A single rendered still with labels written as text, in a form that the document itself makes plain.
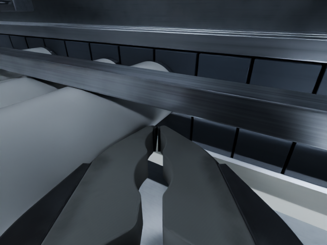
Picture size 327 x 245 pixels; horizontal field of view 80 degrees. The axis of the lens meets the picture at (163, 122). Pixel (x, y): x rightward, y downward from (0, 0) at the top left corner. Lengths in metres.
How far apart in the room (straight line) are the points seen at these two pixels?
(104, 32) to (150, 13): 0.05
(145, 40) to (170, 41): 0.02
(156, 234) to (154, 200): 0.07
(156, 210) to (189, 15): 0.23
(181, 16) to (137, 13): 0.05
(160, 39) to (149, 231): 0.27
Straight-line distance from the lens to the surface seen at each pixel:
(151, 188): 0.26
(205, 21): 0.21
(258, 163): 0.18
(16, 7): 0.28
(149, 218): 0.31
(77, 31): 0.24
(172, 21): 0.22
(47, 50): 0.27
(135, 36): 0.19
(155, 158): 0.17
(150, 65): 0.16
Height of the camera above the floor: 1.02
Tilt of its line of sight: 49 degrees down
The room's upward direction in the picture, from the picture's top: 130 degrees counter-clockwise
